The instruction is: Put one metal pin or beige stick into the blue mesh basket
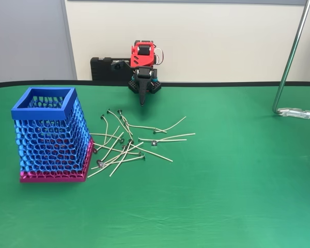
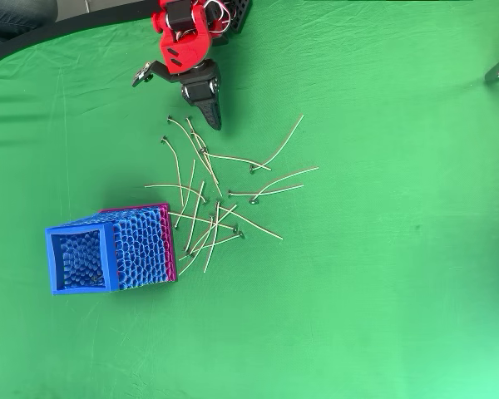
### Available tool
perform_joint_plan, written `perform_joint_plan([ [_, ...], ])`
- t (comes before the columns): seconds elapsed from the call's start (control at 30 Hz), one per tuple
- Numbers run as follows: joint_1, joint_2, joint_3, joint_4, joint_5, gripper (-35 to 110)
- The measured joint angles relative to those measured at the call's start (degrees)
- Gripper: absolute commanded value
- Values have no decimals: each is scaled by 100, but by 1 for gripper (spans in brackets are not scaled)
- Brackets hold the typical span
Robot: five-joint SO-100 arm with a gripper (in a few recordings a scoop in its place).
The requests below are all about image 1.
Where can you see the green cloth with black rim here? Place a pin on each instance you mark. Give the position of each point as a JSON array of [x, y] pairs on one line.
[[196, 193]]

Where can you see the candle wick with metal tab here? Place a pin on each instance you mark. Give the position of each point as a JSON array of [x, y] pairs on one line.
[[124, 147], [111, 134], [144, 156], [113, 171], [175, 140], [108, 111], [100, 163], [140, 153], [180, 120], [122, 140], [153, 143], [102, 116], [119, 111], [160, 156]]

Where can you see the pile of candle wicks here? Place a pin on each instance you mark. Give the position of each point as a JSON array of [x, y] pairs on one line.
[[95, 172]]

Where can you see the blue and pink mesh basket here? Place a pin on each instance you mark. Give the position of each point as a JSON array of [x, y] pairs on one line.
[[49, 144]]

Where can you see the black plastic tool case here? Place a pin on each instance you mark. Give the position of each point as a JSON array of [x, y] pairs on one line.
[[103, 69]]

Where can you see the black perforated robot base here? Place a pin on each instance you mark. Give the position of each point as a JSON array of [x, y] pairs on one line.
[[133, 86]]

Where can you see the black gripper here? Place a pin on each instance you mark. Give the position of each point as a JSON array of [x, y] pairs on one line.
[[143, 73]]

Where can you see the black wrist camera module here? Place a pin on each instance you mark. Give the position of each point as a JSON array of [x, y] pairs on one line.
[[117, 65]]

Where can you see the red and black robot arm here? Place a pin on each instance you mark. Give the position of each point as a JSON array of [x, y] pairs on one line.
[[142, 60]]

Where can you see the chrome stand pole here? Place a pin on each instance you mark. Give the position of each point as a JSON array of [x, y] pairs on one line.
[[290, 59]]

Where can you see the silver metal clamp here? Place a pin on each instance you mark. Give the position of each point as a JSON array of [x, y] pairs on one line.
[[294, 112]]

